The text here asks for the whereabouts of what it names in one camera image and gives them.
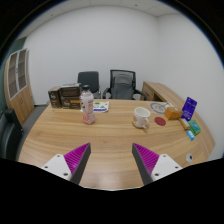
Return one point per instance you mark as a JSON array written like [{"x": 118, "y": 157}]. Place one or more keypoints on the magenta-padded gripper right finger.
[{"x": 147, "y": 159}]

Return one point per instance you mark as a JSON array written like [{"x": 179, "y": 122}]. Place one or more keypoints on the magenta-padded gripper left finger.
[{"x": 76, "y": 159}]

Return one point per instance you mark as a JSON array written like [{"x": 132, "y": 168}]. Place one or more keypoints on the clear bottle with black cap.
[{"x": 88, "y": 106}]

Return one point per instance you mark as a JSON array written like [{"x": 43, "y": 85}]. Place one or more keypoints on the flat round red coaster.
[{"x": 160, "y": 121}]

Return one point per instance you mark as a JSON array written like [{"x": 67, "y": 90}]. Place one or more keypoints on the white speckled ceramic mug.
[{"x": 140, "y": 117}]

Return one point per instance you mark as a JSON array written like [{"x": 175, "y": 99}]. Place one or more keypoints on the small blue packet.
[{"x": 190, "y": 135}]

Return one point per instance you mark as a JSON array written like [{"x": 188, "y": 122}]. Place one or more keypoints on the yellow snack bar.
[{"x": 184, "y": 123}]

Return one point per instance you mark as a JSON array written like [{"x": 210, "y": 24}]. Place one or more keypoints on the orange cardboard box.
[{"x": 173, "y": 113}]

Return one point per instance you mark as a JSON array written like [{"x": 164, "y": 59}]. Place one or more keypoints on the brown carton with tan stripe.
[{"x": 70, "y": 103}]

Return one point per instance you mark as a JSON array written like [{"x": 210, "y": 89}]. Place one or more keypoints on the green packet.
[{"x": 195, "y": 127}]

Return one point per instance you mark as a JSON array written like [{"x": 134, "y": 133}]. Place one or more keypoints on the white leaflet with green print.
[{"x": 101, "y": 106}]

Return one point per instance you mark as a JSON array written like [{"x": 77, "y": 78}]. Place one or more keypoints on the small dark brown box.
[{"x": 54, "y": 97}]

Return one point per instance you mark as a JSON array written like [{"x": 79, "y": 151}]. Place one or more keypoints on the black mesh-back office chair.
[{"x": 138, "y": 94}]

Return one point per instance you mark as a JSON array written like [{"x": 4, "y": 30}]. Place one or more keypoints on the purple pouch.
[{"x": 189, "y": 108}]

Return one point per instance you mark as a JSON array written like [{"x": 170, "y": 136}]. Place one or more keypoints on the dark brown carton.
[{"x": 70, "y": 90}]

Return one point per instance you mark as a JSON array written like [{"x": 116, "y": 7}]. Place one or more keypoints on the wooden side desk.
[{"x": 159, "y": 90}]

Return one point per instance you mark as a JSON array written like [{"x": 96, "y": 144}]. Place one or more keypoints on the black armchair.
[{"x": 9, "y": 133}]

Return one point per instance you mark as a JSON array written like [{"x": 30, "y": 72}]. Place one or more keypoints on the black solid-back office chair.
[{"x": 88, "y": 80}]

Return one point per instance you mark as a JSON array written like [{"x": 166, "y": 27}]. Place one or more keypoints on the wooden shelf cabinet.
[{"x": 20, "y": 90}]

